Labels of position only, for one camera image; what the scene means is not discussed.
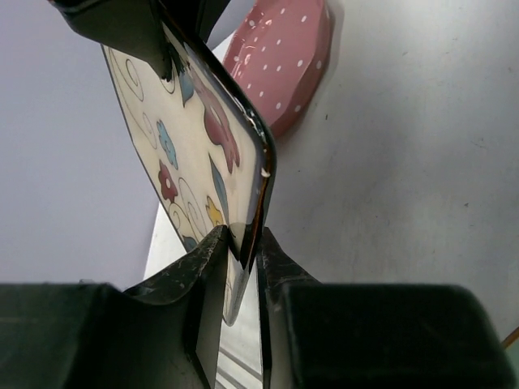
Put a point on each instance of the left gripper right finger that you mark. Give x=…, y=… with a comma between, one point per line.
x=289, y=335

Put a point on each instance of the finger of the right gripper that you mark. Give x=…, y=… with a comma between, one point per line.
x=207, y=13
x=131, y=26

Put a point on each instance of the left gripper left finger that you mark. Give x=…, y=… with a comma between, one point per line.
x=175, y=319

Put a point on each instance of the cream flower square plate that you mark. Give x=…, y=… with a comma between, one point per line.
x=207, y=152

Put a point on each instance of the pink polka dot plate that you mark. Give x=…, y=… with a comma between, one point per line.
x=278, y=56

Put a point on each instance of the mint green flower plate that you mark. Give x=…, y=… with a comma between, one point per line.
x=511, y=347

